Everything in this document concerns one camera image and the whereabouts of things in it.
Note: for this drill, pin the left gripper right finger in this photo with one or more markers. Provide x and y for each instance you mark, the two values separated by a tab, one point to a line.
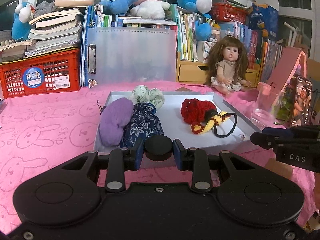
194	160

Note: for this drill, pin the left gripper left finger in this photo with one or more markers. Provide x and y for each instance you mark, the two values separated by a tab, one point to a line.
121	160

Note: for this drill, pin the black round puck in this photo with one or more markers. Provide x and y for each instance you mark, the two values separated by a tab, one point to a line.
158	147

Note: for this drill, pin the blue floral drawstring pouch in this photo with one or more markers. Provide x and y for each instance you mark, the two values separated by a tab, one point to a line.
144	123

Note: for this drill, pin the purple fluffy plush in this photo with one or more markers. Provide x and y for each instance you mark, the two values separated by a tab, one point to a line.
113	120

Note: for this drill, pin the red crocheted pouch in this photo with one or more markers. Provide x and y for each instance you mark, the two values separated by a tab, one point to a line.
194	110

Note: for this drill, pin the green floral fabric scrunchie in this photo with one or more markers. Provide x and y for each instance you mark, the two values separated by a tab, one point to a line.
142	94

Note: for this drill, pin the smartphone with pink case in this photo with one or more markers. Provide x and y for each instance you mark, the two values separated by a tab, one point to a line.
301	104

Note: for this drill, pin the white cardboard box tray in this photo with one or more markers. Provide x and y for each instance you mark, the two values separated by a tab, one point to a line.
175	128

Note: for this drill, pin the glass mug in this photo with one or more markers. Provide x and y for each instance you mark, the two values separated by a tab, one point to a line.
266	106

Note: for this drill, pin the black binder clip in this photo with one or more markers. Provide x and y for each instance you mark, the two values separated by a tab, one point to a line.
100	106

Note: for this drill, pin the pink picture book stand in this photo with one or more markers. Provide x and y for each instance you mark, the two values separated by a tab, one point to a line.
291	60

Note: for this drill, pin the wooden desk organizer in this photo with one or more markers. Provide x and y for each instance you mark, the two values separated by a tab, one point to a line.
194	72

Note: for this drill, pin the brown haired doll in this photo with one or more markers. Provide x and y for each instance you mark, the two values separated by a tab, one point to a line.
227	65

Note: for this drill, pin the translucent clipboard folder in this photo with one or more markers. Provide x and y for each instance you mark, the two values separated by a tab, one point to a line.
127	55

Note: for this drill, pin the red plastic crate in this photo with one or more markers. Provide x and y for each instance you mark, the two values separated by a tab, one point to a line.
48	73

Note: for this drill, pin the blue cardboard box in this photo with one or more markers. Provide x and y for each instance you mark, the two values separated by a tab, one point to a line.
265	18

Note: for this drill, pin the stack of books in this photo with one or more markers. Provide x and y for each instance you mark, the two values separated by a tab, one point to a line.
55	26

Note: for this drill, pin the red basket on books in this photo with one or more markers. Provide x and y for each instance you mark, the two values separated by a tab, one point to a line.
227	13

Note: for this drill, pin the small blue bear plush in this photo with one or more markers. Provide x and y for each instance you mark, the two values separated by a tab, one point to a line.
116	7

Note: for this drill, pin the large blue white plush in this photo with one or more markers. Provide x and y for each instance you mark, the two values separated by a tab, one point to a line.
202	7

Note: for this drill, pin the blue white cat plush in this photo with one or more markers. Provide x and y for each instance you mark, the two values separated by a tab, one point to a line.
21	27

